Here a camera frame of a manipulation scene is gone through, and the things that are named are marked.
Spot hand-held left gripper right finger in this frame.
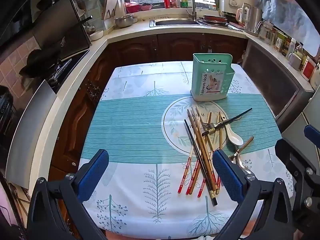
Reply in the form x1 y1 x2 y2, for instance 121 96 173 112
212 149 294 240

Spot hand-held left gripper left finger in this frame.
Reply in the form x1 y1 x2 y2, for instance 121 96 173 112
26 149 110 240

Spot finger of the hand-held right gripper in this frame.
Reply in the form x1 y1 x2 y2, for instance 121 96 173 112
304 124 320 147
274 139 320 230

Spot steel spoon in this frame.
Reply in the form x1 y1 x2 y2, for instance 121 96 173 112
234 150 254 176
228 152 250 173

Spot red-striped wooden chopstick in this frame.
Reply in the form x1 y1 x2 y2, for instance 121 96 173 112
177 112 212 194
216 111 223 190
185 115 219 196
197 177 207 198

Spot brown gold-tipped chopstick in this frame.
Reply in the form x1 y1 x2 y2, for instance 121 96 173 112
228 136 255 160
191 107 220 195
187 109 216 197

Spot black chopstick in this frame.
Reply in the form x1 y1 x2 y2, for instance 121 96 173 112
184 119 218 207
201 107 253 137

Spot white ceramic spoon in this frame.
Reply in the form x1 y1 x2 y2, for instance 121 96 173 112
224 124 244 146

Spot steel fork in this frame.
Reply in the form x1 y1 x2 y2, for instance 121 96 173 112
201 115 243 131

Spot green plastic utensil holder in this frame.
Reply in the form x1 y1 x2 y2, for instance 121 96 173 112
190 53 236 102

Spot grey metal cabinet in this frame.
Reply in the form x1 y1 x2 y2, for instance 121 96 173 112
282 90 320 140

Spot printed teal white tablecloth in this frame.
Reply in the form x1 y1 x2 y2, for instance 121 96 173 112
78 60 294 240

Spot red label box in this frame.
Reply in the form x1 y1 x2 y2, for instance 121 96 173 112
301 56 317 81

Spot stainless steel sheet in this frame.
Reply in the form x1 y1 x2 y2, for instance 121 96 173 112
5 79 58 188

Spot white mug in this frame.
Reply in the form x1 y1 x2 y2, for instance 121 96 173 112
288 53 303 71

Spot white capped bottle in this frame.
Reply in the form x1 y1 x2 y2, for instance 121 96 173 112
286 38 297 58

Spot glass teapot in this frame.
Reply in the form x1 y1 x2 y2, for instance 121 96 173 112
257 20 275 43

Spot black wok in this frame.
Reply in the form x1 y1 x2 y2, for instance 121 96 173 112
19 49 73 78

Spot steel kettle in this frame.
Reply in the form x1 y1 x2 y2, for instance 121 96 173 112
246 6 263 34

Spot white bowl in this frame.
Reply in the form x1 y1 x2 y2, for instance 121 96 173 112
89 30 104 41

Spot wooden kitchen cabinet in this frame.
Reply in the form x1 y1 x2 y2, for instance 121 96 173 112
49 34 249 180

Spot white electric kettle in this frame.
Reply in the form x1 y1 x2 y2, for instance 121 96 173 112
236 2 252 27

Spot stainless range hood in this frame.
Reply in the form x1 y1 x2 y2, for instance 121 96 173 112
30 0 92 63

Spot white countertop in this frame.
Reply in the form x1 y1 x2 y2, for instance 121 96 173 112
47 17 315 170

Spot red dish stack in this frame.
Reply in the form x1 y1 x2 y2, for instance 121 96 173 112
201 14 228 25

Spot steel pot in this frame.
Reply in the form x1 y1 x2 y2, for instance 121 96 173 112
114 14 135 29

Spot steel kitchen sink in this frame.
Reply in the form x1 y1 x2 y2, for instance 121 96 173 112
149 18 200 28

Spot wooden cutting board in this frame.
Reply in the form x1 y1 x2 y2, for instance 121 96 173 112
101 0 119 20

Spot pink plastic basket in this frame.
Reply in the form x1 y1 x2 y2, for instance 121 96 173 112
124 2 140 13

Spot steel kitchen faucet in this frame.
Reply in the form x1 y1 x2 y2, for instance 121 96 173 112
182 0 198 20

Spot blue patterned wall sheet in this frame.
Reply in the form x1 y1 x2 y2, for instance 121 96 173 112
257 0 320 55

